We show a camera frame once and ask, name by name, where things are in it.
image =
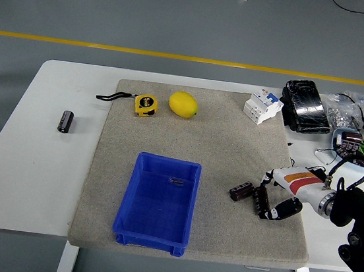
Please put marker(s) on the large maroon capacitor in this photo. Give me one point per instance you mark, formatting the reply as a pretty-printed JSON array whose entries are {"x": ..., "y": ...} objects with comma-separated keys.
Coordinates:
[{"x": 352, "y": 136}]

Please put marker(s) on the grey-brown mat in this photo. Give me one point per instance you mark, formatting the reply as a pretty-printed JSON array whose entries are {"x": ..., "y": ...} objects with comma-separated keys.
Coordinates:
[{"x": 201, "y": 145}]

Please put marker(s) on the small dark part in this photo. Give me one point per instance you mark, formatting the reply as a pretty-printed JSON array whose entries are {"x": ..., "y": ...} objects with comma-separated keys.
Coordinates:
[{"x": 175, "y": 181}]

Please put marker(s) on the clear bag of nuts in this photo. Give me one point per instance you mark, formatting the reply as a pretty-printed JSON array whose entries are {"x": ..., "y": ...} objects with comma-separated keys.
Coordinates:
[{"x": 337, "y": 113}]

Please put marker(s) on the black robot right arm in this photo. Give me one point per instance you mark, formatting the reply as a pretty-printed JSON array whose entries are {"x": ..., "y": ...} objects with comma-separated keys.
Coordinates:
[{"x": 356, "y": 204}]

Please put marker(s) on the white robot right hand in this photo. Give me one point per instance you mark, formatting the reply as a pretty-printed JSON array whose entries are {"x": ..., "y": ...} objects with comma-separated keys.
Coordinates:
[{"x": 299, "y": 183}]

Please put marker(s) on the light blue bowl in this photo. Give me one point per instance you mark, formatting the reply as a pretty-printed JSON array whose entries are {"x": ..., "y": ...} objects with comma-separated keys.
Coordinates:
[{"x": 336, "y": 145}]

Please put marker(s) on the dark cylindrical battery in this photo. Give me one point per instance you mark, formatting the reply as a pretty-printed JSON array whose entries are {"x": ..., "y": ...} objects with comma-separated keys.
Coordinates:
[
  {"x": 241, "y": 190},
  {"x": 65, "y": 121},
  {"x": 260, "y": 198}
]

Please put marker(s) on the yellow lemon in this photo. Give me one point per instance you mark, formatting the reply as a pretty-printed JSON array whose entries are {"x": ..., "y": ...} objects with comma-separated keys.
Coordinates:
[{"x": 183, "y": 104}]

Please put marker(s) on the blue plastic box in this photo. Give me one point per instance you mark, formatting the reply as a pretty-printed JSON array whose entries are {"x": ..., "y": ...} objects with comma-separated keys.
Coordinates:
[{"x": 156, "y": 206}]

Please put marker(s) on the yellow tape measure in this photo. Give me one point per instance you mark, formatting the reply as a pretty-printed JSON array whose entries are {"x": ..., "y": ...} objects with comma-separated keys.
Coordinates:
[{"x": 146, "y": 105}]

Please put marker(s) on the white circuit breaker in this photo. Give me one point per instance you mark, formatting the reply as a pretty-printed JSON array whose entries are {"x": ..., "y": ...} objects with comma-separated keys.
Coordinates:
[{"x": 261, "y": 106}]

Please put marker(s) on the black wrapped device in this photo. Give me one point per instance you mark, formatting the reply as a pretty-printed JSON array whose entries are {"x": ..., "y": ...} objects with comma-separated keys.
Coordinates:
[{"x": 306, "y": 106}]

